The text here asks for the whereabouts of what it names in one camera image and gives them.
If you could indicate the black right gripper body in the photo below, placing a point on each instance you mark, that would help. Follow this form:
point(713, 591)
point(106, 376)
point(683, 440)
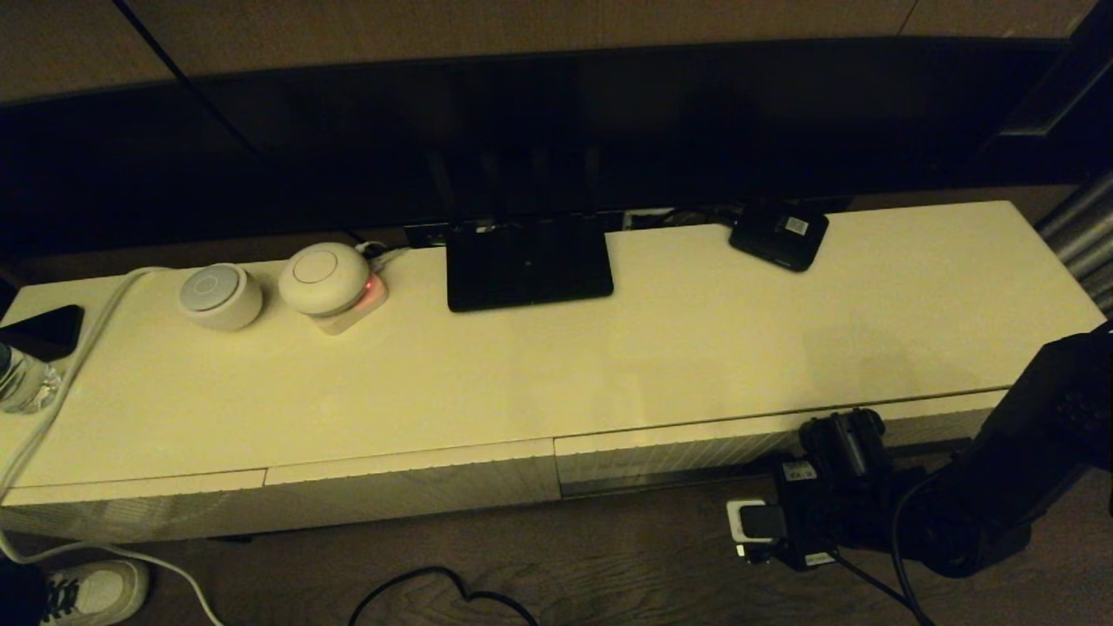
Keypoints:
point(817, 522)

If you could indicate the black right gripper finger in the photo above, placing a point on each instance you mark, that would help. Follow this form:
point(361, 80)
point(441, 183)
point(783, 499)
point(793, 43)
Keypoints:
point(756, 556)

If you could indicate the wide white ribbed drawer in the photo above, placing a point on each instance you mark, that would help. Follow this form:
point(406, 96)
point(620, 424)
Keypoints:
point(678, 456)

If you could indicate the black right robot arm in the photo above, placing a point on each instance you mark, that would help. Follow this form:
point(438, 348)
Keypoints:
point(1043, 417)

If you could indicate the white wooden panel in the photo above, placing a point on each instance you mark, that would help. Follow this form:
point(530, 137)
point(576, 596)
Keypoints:
point(130, 513)
point(417, 487)

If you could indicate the white ribbed cabinet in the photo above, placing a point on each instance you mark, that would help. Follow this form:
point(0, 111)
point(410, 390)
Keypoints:
point(435, 382)

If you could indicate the black set-top box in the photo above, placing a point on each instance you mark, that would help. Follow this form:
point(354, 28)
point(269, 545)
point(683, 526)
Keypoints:
point(778, 236)

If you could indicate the grey pleated curtain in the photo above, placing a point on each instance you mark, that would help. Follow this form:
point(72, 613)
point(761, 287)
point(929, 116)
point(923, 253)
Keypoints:
point(1083, 243)

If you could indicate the black flat screen television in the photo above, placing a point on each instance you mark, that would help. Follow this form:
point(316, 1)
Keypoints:
point(609, 130)

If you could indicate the white power strip red light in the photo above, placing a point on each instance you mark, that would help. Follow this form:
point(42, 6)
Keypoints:
point(349, 323)

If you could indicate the white dome shaped device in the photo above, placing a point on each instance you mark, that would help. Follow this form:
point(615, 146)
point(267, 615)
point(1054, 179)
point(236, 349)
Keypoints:
point(323, 278)

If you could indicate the white speaker with grey top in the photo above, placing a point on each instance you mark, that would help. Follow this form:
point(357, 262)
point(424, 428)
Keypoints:
point(219, 300)

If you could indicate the white sneaker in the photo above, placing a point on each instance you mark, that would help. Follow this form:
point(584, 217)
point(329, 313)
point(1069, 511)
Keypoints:
point(103, 591)

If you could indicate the dark trouser leg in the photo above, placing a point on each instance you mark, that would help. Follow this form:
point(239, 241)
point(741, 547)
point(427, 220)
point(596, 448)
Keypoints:
point(22, 596)

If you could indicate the black smartphone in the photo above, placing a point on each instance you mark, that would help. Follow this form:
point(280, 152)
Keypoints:
point(43, 333)

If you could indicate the clear plastic water bottle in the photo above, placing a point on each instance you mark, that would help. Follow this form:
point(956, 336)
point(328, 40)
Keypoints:
point(24, 382)

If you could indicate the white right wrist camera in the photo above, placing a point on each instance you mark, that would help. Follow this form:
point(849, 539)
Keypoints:
point(739, 526)

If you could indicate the black television base plate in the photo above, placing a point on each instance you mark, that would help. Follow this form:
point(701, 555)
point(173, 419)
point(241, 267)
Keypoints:
point(530, 269)

